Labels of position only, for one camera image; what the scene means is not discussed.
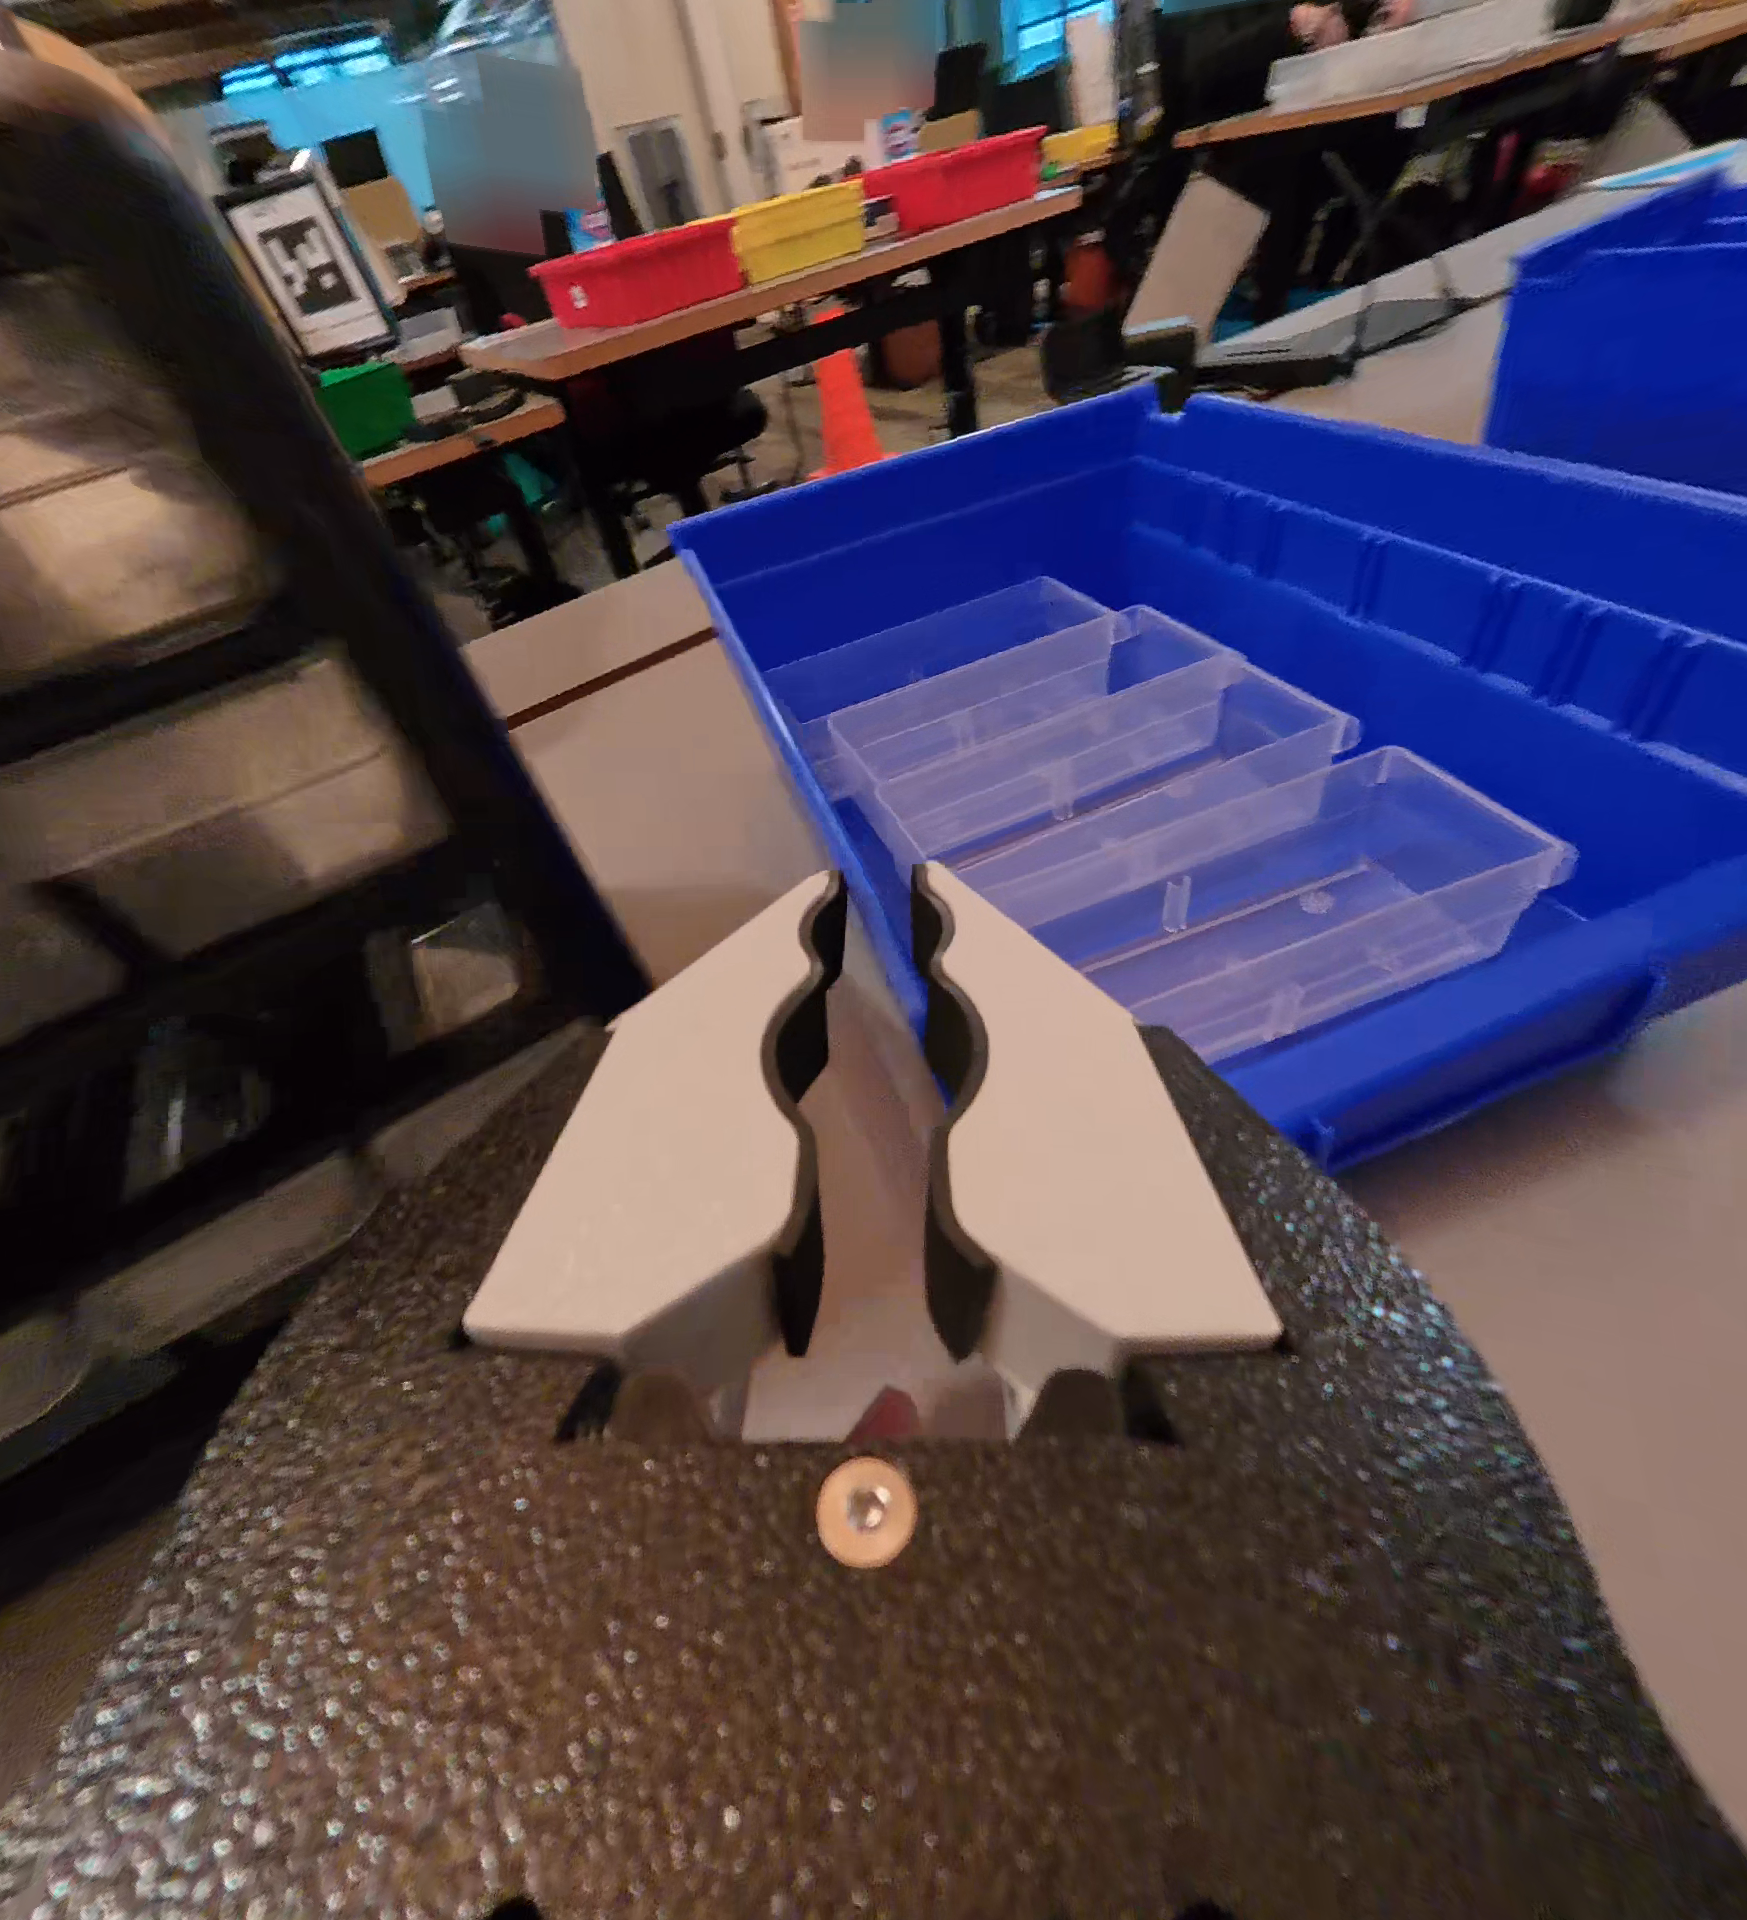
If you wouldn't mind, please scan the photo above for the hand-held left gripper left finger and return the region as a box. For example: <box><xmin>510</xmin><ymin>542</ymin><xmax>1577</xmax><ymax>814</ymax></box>
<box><xmin>461</xmin><ymin>871</ymin><xmax>848</xmax><ymax>1434</ymax></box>

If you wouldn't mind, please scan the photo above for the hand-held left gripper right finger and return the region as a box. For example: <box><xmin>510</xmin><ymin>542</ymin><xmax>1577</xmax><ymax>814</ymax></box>
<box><xmin>910</xmin><ymin>866</ymin><xmax>1282</xmax><ymax>1434</ymax></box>

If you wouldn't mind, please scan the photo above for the blue plastic bin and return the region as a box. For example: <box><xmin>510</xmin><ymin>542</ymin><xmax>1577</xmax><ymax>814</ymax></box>
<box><xmin>1485</xmin><ymin>151</ymin><xmax>1747</xmax><ymax>513</ymax></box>
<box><xmin>669</xmin><ymin>383</ymin><xmax>1747</xmax><ymax>1176</ymax></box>

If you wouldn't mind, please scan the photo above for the grey desk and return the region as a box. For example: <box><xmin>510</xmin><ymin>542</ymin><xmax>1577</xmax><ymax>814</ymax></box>
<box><xmin>460</xmin><ymin>142</ymin><xmax>1747</xmax><ymax>1920</ymax></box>

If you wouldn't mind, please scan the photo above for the clear plastic drawer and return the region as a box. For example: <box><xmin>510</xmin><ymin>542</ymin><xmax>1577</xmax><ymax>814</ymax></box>
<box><xmin>764</xmin><ymin>577</ymin><xmax>1118</xmax><ymax>752</ymax></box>
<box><xmin>868</xmin><ymin>660</ymin><xmax>1362</xmax><ymax>868</ymax></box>
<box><xmin>827</xmin><ymin>606</ymin><xmax>1244</xmax><ymax>797</ymax></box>
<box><xmin>955</xmin><ymin>746</ymin><xmax>1580</xmax><ymax>1070</ymax></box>

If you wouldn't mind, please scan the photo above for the black drawer cabinet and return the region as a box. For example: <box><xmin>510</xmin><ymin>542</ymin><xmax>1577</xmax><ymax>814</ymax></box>
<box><xmin>0</xmin><ymin>52</ymin><xmax>648</xmax><ymax>1652</ymax></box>

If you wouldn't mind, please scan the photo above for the black office chair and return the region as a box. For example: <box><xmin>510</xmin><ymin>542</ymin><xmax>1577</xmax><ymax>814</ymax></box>
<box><xmin>564</xmin><ymin>360</ymin><xmax>771</xmax><ymax>520</ymax></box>

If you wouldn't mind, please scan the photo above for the orange traffic cone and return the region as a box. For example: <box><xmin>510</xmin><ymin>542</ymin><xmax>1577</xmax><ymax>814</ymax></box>
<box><xmin>808</xmin><ymin>348</ymin><xmax>887</xmax><ymax>480</ymax></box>

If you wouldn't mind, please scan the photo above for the green plastic bin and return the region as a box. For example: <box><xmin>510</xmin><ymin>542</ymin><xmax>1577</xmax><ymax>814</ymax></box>
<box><xmin>314</xmin><ymin>360</ymin><xmax>415</xmax><ymax>461</ymax></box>

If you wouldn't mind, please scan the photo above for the grey laptop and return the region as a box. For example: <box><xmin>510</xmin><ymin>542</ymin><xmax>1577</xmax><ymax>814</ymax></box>
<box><xmin>1119</xmin><ymin>172</ymin><xmax>1511</xmax><ymax>395</ymax></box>

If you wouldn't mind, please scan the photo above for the wooden top table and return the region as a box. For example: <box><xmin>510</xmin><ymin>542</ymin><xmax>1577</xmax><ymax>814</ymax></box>
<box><xmin>458</xmin><ymin>185</ymin><xmax>1085</xmax><ymax>578</ymax></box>

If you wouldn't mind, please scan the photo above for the red plastic bin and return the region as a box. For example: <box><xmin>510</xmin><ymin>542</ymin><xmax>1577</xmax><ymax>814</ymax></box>
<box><xmin>860</xmin><ymin>127</ymin><xmax>1048</xmax><ymax>236</ymax></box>
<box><xmin>529</xmin><ymin>217</ymin><xmax>749</xmax><ymax>331</ymax></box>

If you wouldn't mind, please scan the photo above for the black and white tag sign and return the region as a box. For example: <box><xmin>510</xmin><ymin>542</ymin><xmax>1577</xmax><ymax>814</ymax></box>
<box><xmin>217</xmin><ymin>170</ymin><xmax>403</xmax><ymax>362</ymax></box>

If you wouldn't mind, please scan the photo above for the long wooden table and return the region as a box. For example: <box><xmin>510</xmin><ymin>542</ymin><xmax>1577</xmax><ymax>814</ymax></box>
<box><xmin>1171</xmin><ymin>0</ymin><xmax>1747</xmax><ymax>153</ymax></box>

